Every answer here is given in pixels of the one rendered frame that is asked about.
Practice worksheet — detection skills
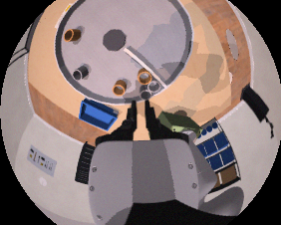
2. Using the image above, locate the blue shallow tray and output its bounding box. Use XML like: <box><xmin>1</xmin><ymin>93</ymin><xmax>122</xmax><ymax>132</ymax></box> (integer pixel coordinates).
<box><xmin>79</xmin><ymin>97</ymin><xmax>119</xmax><ymax>131</ymax></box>

